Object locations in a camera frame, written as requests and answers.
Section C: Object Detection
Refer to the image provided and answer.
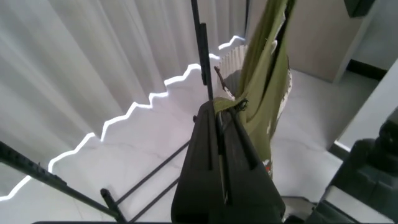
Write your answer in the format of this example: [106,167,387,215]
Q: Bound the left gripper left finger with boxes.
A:
[170,100,225,223]

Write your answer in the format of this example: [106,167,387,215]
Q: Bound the white laundry basket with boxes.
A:
[214,44,293,125]

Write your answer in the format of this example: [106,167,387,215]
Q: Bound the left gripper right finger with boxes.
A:
[219,108,286,223]

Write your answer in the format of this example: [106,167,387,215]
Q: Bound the white curtain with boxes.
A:
[0,0,249,200]

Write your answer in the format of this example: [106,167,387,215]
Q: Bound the green t-shirt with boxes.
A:
[213,0,295,180]

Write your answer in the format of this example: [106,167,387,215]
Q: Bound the black clothes rack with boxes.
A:
[0,0,215,223]

